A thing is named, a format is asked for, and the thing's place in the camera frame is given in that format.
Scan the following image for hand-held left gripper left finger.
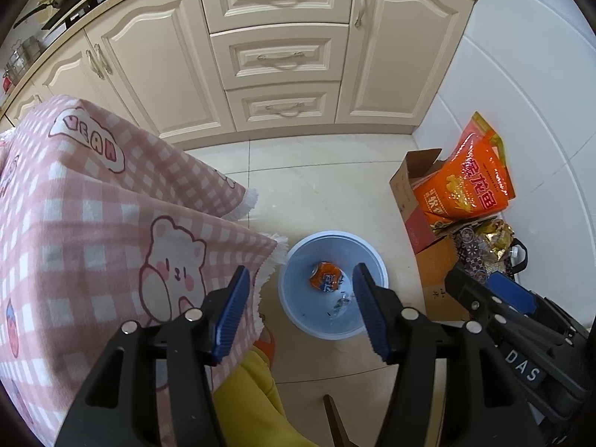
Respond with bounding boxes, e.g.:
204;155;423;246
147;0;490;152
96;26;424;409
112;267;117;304
55;265;252;447

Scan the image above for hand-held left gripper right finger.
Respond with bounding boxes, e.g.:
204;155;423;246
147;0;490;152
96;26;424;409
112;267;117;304
352;264;545;447

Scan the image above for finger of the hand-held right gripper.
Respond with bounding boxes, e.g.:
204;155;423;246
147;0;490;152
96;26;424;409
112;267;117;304
488;271;537;314
444;265;577;346

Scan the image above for light blue plastic bin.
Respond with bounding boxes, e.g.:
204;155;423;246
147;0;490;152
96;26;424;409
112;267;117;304
278;231;389;340

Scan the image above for clear plastic wrapper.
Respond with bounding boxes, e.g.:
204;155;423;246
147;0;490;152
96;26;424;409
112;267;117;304
326;291;355;321

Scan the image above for brown cardboard box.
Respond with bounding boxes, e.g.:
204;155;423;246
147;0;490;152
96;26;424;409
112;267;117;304
389;148;472;322

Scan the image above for gold foil packet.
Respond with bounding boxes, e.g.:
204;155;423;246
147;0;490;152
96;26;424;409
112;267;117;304
470;219;514;261

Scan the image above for crushed orange wrapper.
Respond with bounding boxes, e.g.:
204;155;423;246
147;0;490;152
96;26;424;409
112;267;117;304
310;262;344;293

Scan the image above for person's yellow trousers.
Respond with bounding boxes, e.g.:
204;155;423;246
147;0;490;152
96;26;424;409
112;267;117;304
212;349;336;447

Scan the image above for orange rice bag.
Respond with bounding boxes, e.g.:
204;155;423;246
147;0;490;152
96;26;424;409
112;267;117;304
413;112;516;224

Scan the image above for brown wooden chair leg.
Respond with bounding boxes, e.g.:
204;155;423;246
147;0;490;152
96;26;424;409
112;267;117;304
323;395;359;447

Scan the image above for pink checked tablecloth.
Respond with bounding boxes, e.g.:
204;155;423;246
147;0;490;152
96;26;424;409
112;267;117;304
0;94;290;435

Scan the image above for small cream cabinet drawer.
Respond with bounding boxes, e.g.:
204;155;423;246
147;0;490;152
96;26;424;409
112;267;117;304
225;81;343;132

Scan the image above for cream cabinet door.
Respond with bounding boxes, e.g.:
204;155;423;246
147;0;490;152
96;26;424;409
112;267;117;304
85;0;221;139
335;0;476;127
41;49;159;138
6;88;50;124

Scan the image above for middle-sized cream cabinet drawer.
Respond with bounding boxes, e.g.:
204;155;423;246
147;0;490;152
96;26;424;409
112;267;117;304
209;23;350;91

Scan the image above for steel pot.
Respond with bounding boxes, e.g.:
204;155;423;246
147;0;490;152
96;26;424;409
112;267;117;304
6;35;48;80

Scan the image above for patterned bag with black handles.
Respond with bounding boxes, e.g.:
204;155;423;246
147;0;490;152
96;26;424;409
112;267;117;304
433;218;529;289

